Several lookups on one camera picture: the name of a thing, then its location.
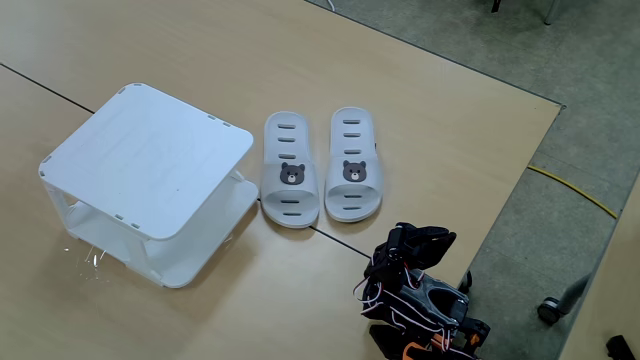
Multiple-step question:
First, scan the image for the black table caster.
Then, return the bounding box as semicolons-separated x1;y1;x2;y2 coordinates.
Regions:
455;269;474;296

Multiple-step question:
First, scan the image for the clear tape piece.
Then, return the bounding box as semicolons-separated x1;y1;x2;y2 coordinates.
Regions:
62;243;108;270

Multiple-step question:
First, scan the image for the yellow floor cable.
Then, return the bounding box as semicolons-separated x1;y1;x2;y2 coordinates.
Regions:
526;164;620;220

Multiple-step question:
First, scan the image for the grey leg with caster wheel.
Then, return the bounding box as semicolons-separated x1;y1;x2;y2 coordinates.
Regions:
537;273;592;326

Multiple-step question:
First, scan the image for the black object on floor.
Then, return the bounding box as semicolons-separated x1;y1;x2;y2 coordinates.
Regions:
605;334;637;360

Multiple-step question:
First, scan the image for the white bear slipper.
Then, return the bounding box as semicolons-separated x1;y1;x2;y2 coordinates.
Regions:
259;110;321;230
323;106;385;224

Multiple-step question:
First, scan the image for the grey metal furniture leg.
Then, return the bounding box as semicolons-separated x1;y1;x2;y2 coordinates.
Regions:
543;0;564;26

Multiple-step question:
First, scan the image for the white plastic shelf box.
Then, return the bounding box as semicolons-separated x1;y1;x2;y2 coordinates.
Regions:
38;82;260;290

